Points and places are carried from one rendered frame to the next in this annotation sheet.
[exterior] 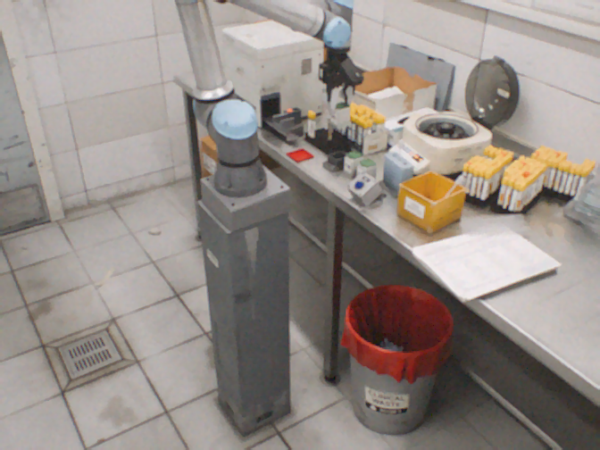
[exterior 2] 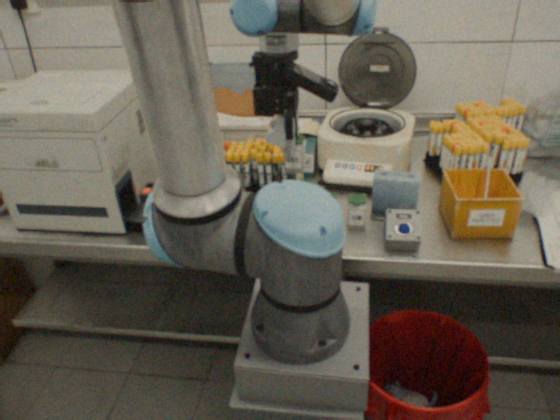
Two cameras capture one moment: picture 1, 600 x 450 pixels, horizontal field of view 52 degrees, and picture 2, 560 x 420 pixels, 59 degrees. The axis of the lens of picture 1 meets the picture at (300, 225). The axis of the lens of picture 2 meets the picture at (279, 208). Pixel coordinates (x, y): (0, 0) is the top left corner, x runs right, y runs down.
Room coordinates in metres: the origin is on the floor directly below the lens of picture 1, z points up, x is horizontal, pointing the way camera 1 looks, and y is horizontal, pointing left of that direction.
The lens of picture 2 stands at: (1.18, 0.59, 1.51)
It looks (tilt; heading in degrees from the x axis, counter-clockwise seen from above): 32 degrees down; 313
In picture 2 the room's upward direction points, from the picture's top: 3 degrees counter-clockwise
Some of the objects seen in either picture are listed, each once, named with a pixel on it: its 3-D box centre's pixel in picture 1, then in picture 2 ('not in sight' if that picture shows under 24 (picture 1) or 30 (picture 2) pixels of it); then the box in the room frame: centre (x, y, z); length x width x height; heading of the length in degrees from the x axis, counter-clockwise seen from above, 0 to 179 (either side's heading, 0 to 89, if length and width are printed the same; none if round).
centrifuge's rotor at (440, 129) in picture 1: (445, 135); (366, 132); (1.83, -0.47, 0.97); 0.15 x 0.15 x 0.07
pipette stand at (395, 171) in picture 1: (397, 174); (395, 194); (1.64, -0.30, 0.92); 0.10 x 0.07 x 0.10; 25
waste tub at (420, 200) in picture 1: (430, 201); (477, 203); (1.48, -0.37, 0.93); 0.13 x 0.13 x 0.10; 37
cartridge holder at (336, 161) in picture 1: (338, 160); not in sight; (1.79, -0.13, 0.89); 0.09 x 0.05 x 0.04; 123
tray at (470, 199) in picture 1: (483, 188); (452, 168); (1.62, -0.56, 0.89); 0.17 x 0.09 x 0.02; 140
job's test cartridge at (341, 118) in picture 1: (340, 115); (294, 155); (1.79, -0.13, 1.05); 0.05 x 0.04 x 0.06; 123
